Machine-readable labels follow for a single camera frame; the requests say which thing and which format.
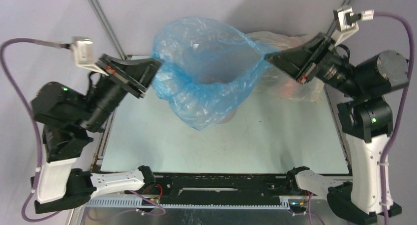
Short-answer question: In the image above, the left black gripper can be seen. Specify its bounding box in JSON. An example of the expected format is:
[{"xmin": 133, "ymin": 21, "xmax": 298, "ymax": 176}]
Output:
[{"xmin": 80, "ymin": 52, "xmax": 168, "ymax": 131}]

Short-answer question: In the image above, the blue plastic trash bag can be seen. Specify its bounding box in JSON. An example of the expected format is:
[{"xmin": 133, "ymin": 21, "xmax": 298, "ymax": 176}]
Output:
[{"xmin": 151, "ymin": 17, "xmax": 277, "ymax": 130}]

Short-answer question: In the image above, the grey plastic trash bin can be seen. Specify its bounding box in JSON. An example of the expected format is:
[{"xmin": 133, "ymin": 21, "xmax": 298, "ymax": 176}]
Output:
[{"xmin": 216, "ymin": 109, "xmax": 237, "ymax": 124}]

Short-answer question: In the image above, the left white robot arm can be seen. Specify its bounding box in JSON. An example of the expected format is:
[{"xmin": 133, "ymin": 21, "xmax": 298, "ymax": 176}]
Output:
[{"xmin": 31, "ymin": 54, "xmax": 163, "ymax": 214}]

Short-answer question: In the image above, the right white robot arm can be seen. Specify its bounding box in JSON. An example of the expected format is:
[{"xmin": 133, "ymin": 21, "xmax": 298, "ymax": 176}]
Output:
[{"xmin": 265, "ymin": 33, "xmax": 409, "ymax": 225}]

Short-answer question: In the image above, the clear full trash bag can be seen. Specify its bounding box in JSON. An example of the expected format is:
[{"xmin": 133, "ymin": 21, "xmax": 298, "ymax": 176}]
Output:
[{"xmin": 246, "ymin": 31, "xmax": 324, "ymax": 102}]

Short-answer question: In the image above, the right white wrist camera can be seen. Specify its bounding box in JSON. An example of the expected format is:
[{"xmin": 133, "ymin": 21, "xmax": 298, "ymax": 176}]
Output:
[{"xmin": 331, "ymin": 5, "xmax": 374, "ymax": 46}]

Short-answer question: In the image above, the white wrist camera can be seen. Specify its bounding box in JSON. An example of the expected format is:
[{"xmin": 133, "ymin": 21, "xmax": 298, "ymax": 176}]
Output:
[
  {"xmin": 331, "ymin": 5, "xmax": 374, "ymax": 46},
  {"xmin": 70, "ymin": 36, "xmax": 108, "ymax": 76}
]

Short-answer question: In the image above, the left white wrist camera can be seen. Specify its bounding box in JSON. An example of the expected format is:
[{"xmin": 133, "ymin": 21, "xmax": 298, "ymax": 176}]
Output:
[{"xmin": 70, "ymin": 36, "xmax": 108, "ymax": 76}]

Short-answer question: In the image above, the right aluminium frame post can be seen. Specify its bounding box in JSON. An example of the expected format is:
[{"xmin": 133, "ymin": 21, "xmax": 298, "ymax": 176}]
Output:
[{"xmin": 327, "ymin": 0, "xmax": 353, "ymax": 35}]

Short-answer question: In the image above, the aluminium frame post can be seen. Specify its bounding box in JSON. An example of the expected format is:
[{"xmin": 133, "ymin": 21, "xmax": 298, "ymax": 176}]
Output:
[
  {"xmin": 87, "ymin": 0, "xmax": 127, "ymax": 60},
  {"xmin": 327, "ymin": 0, "xmax": 353, "ymax": 35}
]

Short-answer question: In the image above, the left aluminium frame post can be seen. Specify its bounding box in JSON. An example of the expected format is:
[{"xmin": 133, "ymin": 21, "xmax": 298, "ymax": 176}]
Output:
[{"xmin": 87, "ymin": 0, "xmax": 127, "ymax": 60}]

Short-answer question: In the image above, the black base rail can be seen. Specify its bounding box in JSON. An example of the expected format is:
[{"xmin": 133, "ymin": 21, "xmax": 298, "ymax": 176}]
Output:
[{"xmin": 137, "ymin": 172, "xmax": 310, "ymax": 207}]

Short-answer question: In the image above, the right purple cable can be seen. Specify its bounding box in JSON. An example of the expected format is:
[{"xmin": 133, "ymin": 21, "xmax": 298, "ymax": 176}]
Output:
[{"xmin": 371, "ymin": 12, "xmax": 415, "ymax": 225}]

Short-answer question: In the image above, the grey toothed cable duct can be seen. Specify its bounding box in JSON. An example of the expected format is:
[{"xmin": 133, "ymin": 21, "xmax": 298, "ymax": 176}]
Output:
[{"xmin": 85, "ymin": 197, "xmax": 308, "ymax": 212}]

